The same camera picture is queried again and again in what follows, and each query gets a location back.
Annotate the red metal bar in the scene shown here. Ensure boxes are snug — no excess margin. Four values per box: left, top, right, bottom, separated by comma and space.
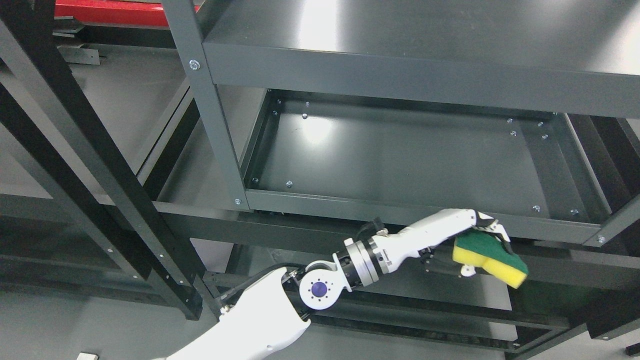
54, 0, 169, 28

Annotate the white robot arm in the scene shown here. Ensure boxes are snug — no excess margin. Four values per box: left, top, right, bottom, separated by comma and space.
169, 221, 409, 360

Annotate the dark grey metal shelf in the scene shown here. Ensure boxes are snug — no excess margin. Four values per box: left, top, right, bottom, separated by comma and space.
1, 0, 639, 360

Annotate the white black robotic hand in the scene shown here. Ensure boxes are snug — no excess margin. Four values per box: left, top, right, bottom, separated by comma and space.
371, 208, 511, 273

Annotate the green yellow sponge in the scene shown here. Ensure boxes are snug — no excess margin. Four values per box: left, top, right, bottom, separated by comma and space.
452, 228, 530, 289

